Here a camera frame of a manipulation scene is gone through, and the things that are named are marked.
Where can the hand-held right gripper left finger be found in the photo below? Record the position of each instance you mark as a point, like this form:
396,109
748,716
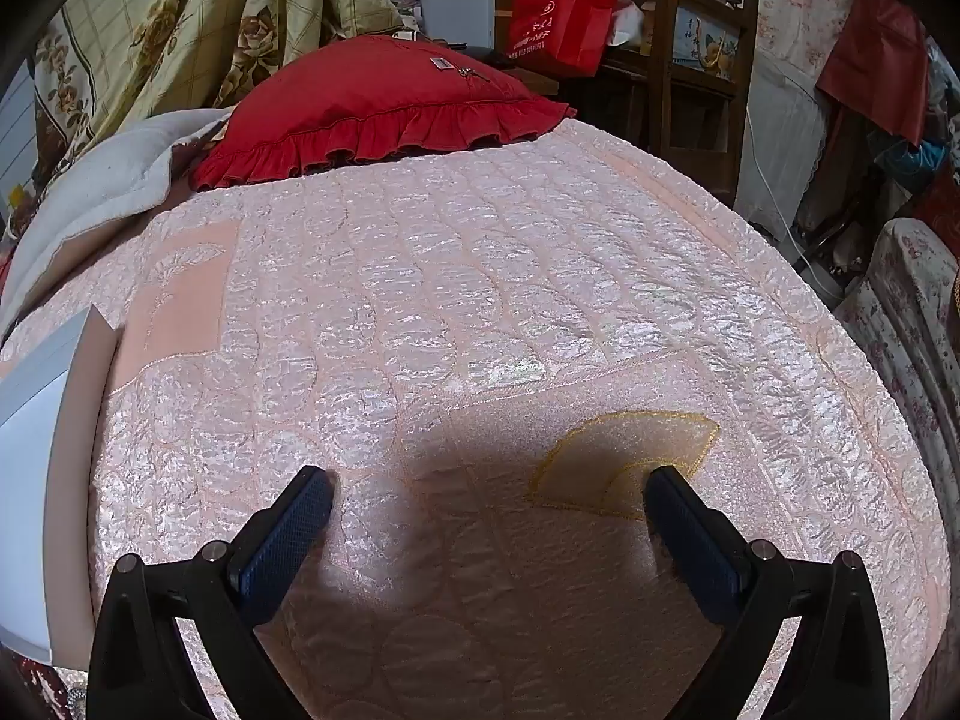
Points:
289,532

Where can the wooden shelf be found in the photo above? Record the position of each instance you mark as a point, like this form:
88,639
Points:
660,90

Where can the white pink-flowered mattress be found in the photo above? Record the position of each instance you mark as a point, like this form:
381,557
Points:
787,0

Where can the red ruffled pillow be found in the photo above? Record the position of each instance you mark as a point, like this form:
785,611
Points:
375,105

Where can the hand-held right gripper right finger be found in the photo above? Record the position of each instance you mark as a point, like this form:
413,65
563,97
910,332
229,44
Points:
694,540

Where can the red shopping bag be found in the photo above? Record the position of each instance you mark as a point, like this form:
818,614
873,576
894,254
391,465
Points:
559,22

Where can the small silver tag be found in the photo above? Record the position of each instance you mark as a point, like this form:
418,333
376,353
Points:
441,62

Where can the white shallow box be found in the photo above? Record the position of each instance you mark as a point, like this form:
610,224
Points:
30,502

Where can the beige pillow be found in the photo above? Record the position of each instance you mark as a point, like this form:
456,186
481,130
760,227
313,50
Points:
90,187

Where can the red hanging cloth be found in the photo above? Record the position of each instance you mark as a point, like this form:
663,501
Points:
877,52

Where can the yellow-green floral quilt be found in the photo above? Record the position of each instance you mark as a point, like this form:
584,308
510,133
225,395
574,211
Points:
187,15

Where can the blue cloth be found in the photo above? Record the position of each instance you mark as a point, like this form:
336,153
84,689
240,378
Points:
911,157

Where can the small keys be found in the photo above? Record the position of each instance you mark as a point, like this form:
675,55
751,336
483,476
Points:
469,73

